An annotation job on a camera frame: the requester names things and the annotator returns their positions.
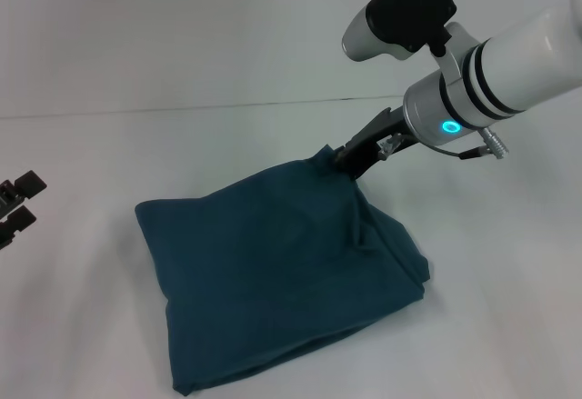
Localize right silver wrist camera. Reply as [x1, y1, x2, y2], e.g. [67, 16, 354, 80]
[341, 0, 458, 63]

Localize teal T-shirt with FREE print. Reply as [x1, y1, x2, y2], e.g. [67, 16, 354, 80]
[134, 144, 431, 396]

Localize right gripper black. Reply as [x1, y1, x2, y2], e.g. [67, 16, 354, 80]
[333, 106, 418, 178]

